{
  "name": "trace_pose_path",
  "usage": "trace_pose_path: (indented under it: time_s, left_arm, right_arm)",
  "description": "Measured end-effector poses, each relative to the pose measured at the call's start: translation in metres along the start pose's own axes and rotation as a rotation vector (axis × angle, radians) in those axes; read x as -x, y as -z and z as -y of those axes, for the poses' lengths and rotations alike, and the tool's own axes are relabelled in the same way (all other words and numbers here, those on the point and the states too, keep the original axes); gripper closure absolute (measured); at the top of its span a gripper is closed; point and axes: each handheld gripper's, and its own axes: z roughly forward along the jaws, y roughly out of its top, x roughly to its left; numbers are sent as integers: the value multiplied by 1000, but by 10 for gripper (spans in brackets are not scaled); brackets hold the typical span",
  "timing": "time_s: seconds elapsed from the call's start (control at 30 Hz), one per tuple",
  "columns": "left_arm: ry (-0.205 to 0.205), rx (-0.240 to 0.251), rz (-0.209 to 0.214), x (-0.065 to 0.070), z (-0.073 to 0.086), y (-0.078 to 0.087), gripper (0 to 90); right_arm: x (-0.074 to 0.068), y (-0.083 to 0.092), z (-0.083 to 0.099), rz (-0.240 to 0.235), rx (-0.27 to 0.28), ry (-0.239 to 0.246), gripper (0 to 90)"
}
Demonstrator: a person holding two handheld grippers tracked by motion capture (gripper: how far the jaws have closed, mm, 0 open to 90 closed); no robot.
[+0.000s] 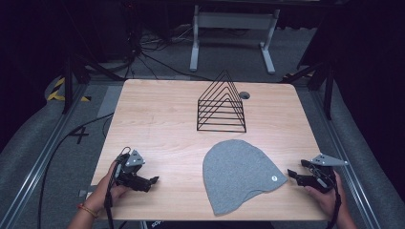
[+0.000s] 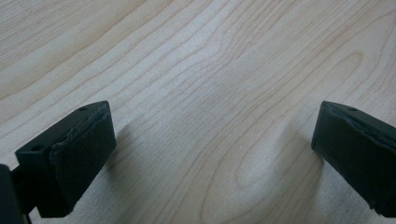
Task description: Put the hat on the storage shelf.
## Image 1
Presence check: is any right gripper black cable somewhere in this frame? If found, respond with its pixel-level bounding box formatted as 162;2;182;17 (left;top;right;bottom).
325;177;343;229

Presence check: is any yellow black hazard tape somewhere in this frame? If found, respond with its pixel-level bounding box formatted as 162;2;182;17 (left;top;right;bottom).
46;76;93;103

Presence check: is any person's left hand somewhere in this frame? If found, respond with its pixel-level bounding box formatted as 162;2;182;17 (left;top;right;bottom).
85;160;132;213

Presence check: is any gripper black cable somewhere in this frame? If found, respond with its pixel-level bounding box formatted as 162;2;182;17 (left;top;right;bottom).
325;177;343;229
104;146;132;229

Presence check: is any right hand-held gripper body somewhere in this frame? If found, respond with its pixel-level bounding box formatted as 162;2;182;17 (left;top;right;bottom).
297;154;350;195

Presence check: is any orange bracelet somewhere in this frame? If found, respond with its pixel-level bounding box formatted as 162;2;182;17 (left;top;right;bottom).
77;203;98;219

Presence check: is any white metal table frame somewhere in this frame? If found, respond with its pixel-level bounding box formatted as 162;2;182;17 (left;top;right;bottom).
188;4;282;75

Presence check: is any black floor cable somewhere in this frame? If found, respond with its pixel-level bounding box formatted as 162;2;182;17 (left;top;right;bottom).
37;112;115;229

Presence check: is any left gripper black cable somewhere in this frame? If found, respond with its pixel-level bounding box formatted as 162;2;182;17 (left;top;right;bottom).
104;146;132;229

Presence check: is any person's right hand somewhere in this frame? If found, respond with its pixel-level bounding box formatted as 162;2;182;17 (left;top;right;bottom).
305;174;346;221

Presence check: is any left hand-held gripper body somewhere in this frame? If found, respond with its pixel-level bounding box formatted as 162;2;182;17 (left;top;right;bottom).
114;149;152;193

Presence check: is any black metal stand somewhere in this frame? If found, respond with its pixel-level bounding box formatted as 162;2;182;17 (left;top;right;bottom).
279;59;336;121
61;52;126;115

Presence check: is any bundle of black cables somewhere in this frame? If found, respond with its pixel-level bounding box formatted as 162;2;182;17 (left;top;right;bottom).
125;22;212;82

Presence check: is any aluminium floor rail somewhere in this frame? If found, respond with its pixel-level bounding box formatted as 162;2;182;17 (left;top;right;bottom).
309;89;385;229
0;83;89;229

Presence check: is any black wire triangular rack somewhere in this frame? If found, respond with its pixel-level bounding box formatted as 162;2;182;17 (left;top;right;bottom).
196;69;248;134

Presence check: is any grey knit beanie hat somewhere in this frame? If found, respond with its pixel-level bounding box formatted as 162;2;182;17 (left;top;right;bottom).
202;138;289;218

